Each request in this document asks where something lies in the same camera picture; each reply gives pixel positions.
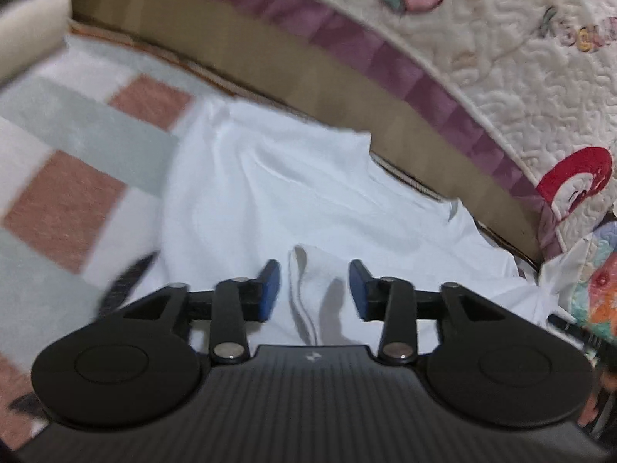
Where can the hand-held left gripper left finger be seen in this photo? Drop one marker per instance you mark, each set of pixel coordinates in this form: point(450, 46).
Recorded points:
point(270, 292)

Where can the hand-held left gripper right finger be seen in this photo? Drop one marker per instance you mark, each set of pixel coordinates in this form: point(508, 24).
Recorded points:
point(359, 292)

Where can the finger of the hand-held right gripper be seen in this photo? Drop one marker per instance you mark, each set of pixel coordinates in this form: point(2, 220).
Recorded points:
point(564, 324)

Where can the white t-shirt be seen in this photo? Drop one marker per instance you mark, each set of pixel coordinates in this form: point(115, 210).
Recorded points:
point(299, 193)

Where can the colourful patterned blanket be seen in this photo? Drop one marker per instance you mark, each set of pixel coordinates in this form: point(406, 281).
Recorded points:
point(600, 289)

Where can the checkered floor mat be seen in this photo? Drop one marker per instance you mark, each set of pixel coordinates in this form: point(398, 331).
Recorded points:
point(67, 202)

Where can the cream pillow roll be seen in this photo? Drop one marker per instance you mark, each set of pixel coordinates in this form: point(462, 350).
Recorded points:
point(29, 33)

